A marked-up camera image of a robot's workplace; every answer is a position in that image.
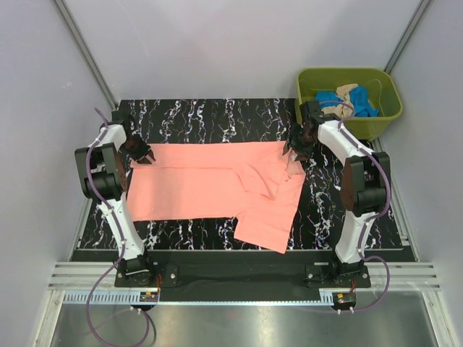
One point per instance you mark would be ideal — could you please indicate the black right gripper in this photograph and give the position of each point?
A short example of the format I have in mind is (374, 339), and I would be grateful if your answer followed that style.
(304, 152)

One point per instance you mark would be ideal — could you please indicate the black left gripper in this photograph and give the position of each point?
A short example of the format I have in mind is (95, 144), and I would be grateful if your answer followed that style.
(142, 153)

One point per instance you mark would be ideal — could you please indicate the pink t shirt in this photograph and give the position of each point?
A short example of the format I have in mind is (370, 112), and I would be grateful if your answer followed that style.
(250, 181)

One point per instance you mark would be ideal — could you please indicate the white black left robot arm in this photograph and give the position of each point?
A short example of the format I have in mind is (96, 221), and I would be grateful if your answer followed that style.
(103, 180)

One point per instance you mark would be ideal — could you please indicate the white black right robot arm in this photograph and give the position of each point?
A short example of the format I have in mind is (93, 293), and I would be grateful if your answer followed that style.
(365, 187)

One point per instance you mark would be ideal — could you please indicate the beige t shirt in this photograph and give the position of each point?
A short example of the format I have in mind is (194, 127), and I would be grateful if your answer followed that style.
(337, 102)

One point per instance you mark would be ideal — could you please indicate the blue t shirt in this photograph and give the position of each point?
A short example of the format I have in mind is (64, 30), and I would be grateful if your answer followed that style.
(362, 105)

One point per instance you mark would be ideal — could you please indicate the olive green plastic bin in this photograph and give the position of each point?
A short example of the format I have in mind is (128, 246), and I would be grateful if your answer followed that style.
(369, 96)

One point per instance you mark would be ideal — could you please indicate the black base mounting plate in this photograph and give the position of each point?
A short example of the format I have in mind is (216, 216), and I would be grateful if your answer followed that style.
(222, 293)

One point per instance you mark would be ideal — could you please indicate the right slotted cable duct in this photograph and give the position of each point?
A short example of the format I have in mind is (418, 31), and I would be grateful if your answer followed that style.
(343, 300)

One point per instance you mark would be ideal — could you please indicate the slotted cable duct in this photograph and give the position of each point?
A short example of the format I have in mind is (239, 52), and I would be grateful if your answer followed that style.
(343, 300)
(112, 297)

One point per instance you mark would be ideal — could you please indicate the left slotted cable duct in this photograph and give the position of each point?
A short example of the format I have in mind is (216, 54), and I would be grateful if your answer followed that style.
(112, 297)

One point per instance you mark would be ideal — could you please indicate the aluminium frame rail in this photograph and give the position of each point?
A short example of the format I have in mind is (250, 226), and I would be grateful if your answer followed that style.
(398, 276)

